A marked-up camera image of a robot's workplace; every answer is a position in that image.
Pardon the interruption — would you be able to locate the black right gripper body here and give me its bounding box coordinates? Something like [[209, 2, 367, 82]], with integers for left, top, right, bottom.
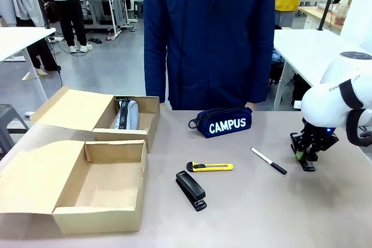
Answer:
[[299, 118, 340, 153]]

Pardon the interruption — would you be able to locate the navy CAMPUS pencil case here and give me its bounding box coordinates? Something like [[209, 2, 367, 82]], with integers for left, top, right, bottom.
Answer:
[[188, 106, 253, 139]]

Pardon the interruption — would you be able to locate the empty open cardboard box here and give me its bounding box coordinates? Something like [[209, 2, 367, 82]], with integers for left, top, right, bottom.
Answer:
[[0, 139, 149, 235]]

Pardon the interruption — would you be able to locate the open cardboard box with flap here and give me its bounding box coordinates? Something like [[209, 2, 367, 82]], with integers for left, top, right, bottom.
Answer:
[[30, 85, 161, 154]]

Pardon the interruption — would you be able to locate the white pen with black cap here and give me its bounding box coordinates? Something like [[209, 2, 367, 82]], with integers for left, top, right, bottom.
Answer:
[[251, 147, 288, 175]]

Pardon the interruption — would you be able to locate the white table with slanted leg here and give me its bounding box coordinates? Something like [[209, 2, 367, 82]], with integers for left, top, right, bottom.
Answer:
[[272, 28, 370, 112]]

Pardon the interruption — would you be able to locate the yellow utility knife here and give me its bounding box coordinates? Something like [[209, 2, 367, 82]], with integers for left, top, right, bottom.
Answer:
[[186, 161, 234, 172]]

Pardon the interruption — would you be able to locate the black stapler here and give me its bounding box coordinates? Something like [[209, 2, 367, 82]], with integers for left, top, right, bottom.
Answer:
[[175, 170, 208, 212]]

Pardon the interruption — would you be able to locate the light wooden table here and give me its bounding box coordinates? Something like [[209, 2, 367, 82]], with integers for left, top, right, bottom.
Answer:
[[298, 5, 344, 35]]

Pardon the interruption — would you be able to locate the clear plastic jar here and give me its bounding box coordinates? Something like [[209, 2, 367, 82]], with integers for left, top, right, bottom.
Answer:
[[334, 0, 352, 27]]

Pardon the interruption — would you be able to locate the black stand pole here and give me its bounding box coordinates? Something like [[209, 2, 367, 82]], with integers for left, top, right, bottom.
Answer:
[[317, 0, 341, 31]]

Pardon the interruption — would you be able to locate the person in navy jacket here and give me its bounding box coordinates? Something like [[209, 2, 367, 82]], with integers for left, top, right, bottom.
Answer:
[[144, 0, 276, 112]]

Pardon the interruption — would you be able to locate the grey zippered pencil case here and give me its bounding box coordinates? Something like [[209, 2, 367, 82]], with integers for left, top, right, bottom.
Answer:
[[110, 99, 140, 130]]

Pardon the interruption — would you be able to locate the black plastic stool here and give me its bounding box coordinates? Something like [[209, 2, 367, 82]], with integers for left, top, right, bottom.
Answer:
[[133, 0, 145, 19]]

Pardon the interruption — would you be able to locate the person in black trousers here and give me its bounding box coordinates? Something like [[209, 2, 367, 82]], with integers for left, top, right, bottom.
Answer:
[[16, 17, 62, 76]]

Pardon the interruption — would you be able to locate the grey metal stool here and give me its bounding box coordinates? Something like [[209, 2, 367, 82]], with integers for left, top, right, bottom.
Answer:
[[0, 104, 30, 156]]

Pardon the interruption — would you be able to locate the white table with round leg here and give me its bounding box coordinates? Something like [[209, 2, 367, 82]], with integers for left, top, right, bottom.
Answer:
[[0, 27, 56, 103]]

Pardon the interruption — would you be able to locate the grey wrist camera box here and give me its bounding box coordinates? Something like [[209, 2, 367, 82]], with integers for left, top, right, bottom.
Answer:
[[289, 132, 305, 145]]

